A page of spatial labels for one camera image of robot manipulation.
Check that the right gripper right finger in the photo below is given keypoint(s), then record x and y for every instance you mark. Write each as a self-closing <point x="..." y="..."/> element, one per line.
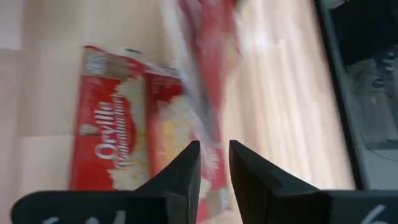
<point x="273" y="199"/>

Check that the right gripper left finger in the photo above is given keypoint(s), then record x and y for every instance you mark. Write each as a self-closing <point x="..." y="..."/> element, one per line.
<point x="161" y="199"/>

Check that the red popcorn bag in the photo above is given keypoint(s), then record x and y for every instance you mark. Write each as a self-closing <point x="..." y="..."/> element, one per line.
<point x="211" y="62"/>
<point x="102" y="124"/>

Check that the person's shoe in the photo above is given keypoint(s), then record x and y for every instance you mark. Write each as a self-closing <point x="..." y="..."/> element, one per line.
<point x="377" y="74"/>

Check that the black aluminium table frame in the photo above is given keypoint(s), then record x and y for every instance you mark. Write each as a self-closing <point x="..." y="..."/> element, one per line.
<point x="342" y="93"/>

